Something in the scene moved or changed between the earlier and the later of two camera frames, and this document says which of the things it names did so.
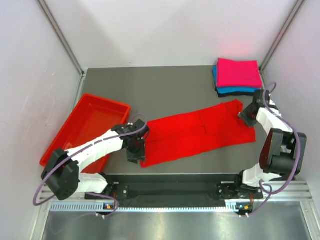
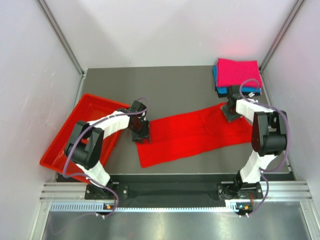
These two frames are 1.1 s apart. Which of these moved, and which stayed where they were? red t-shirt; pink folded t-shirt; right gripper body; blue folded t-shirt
Moved: right gripper body
Stayed: pink folded t-shirt; blue folded t-shirt; red t-shirt
